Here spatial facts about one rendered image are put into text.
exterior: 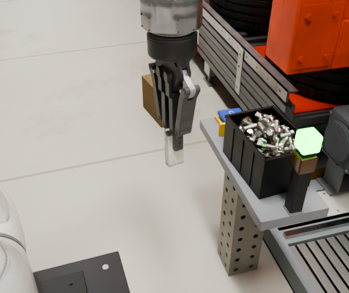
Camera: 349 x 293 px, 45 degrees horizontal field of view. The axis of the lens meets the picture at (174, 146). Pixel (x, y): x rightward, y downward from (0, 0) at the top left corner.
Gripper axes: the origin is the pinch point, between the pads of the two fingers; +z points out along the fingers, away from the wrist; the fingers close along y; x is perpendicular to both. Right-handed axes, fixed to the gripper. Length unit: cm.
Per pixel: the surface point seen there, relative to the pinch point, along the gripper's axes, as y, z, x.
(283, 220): 3.2, 25.4, 25.2
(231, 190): -20.7, 34.9, 28.8
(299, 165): 4.6, 10.2, 26.1
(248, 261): -18, 63, 35
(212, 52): -124, 38, 89
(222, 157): -21.5, 23.1, 25.5
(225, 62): -106, 37, 84
